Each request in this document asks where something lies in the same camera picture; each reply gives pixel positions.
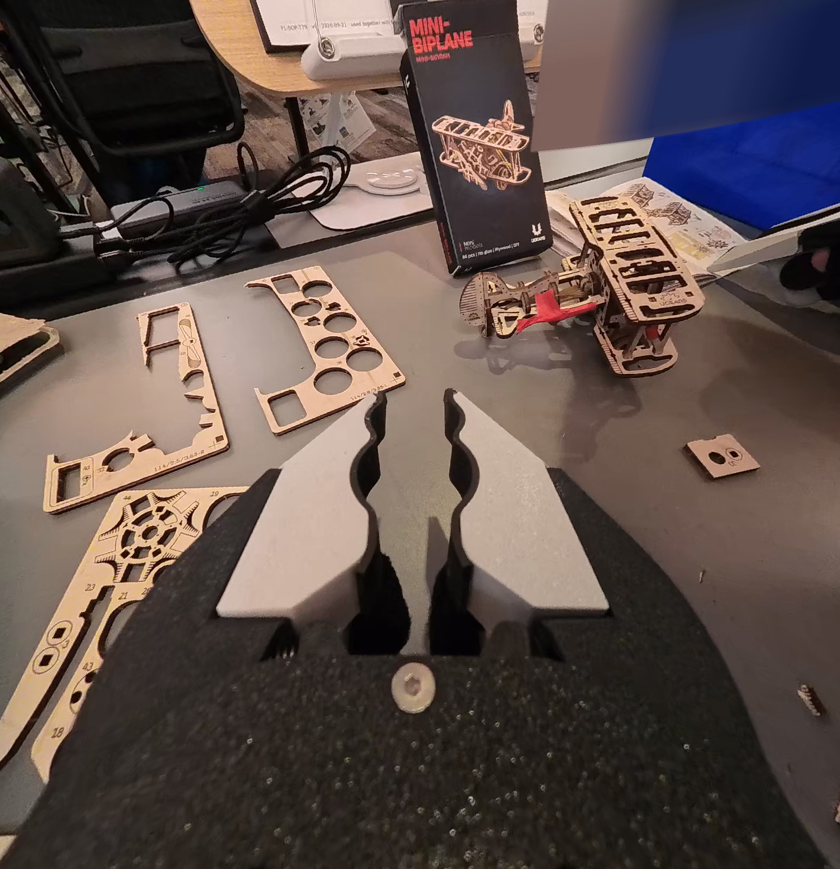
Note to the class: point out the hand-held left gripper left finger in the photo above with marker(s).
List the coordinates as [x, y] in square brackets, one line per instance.
[304, 536]

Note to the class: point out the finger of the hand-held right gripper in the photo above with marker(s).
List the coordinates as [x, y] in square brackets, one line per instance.
[766, 251]

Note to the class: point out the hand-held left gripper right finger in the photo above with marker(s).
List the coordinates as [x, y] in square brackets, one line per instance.
[522, 536]

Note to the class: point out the printed instruction booklet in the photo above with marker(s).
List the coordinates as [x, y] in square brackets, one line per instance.
[698, 237]

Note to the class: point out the wooden biplane model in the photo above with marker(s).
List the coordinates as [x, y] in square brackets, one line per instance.
[674, 299]

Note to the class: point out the plywood sheet with round holes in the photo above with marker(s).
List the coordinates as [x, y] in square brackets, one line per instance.
[379, 387]

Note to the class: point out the small square plywood piece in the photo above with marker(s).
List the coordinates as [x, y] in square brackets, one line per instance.
[725, 470]

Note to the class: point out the plywood sheet with gear cutout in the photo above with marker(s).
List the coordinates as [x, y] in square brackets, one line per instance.
[87, 597]

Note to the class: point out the black biplane kit box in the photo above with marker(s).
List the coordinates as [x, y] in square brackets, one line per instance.
[474, 102]

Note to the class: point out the plain plywood sheet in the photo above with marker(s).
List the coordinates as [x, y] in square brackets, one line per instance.
[12, 336]

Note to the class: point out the grey power adapter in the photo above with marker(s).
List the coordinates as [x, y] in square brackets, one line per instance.
[182, 203]

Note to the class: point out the printed leaflet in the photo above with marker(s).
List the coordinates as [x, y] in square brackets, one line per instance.
[332, 122]

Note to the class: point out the white document stand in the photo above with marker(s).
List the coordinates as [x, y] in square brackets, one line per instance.
[352, 64]

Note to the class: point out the round wooden table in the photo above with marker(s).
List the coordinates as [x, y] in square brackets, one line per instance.
[257, 54]

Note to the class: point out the black office chair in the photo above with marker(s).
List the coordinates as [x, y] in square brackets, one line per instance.
[121, 68]

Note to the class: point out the white paper sheet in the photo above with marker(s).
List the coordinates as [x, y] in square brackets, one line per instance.
[291, 27]

